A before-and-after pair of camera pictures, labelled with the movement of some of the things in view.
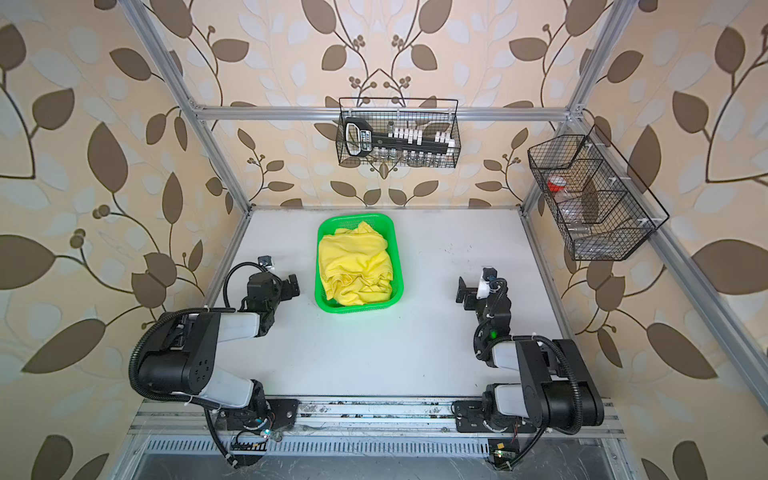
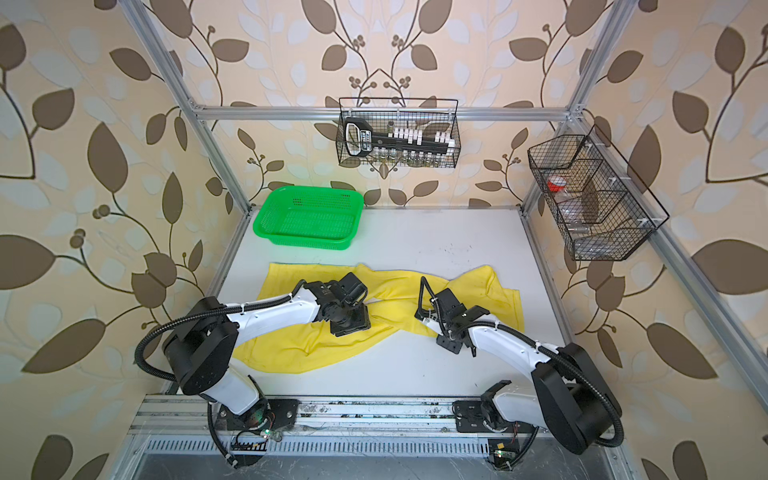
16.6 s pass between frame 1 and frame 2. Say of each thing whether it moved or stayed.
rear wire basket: stayed
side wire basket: stayed
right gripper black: moved
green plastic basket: moved
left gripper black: moved
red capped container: stayed
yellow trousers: moved
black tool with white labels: stayed
